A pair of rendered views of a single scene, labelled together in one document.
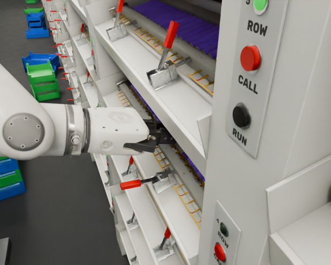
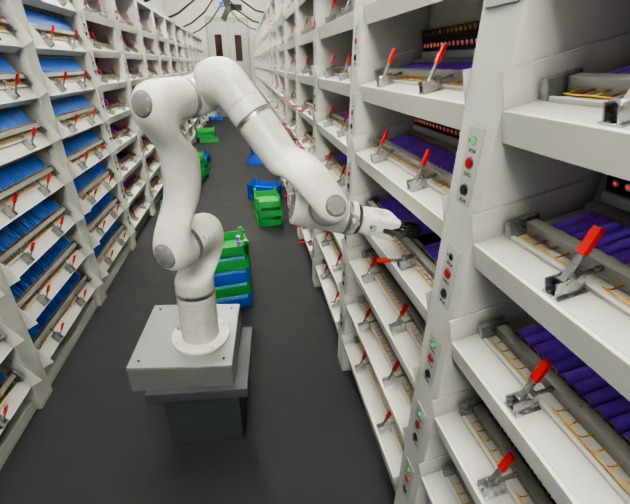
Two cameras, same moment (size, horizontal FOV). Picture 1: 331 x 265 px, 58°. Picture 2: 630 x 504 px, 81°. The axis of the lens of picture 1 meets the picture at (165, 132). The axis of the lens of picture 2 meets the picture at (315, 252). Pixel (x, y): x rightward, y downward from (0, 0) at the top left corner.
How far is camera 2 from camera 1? 0.44 m
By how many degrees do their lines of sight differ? 12
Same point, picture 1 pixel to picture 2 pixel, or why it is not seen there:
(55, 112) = not seen: hidden behind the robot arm
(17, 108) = (334, 191)
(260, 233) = (469, 246)
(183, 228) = (420, 288)
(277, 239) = (476, 245)
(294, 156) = (484, 202)
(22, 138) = (335, 209)
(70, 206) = (293, 323)
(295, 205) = (485, 229)
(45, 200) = (269, 314)
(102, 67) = (355, 185)
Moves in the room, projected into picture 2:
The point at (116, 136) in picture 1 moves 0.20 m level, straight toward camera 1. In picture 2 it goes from (379, 223) to (394, 263)
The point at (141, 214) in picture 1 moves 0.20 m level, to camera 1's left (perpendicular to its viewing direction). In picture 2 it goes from (378, 305) to (313, 297)
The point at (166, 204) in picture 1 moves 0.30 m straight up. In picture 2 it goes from (408, 276) to (426, 149)
